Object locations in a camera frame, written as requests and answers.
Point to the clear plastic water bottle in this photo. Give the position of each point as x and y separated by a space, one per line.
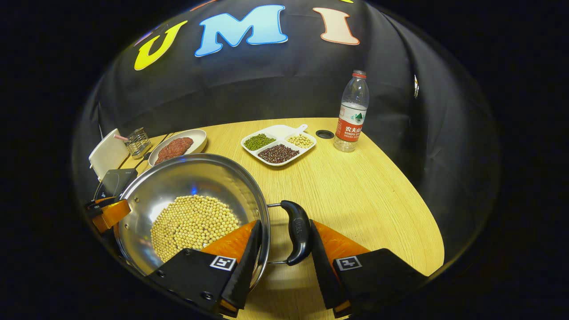
351 124

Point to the heap of dark red beans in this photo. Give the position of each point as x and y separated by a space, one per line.
278 154

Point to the small heap of soybeans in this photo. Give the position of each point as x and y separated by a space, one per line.
300 141

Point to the pile of soybeans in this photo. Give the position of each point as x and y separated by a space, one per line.
191 222

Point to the heap of green mung beans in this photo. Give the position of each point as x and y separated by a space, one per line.
259 142

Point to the white round plate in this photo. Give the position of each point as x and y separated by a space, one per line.
198 140

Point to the black induction cooktop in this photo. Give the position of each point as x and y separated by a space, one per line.
115 182

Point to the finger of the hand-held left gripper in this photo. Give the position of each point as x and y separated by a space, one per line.
113 213

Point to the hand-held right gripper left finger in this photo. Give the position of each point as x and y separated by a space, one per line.
244 271

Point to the white toaster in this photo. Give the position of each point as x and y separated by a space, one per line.
109 153

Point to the stainless steel pot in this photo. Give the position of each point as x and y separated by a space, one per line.
186 178

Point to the red meat piece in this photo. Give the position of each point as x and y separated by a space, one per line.
182 144
164 154

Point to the pink striped straw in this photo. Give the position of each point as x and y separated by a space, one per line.
121 138

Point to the black backdrop cloth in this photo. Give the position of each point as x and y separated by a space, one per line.
266 80

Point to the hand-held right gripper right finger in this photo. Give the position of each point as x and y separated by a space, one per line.
322 266

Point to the white divided dish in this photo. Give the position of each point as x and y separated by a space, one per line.
278 131

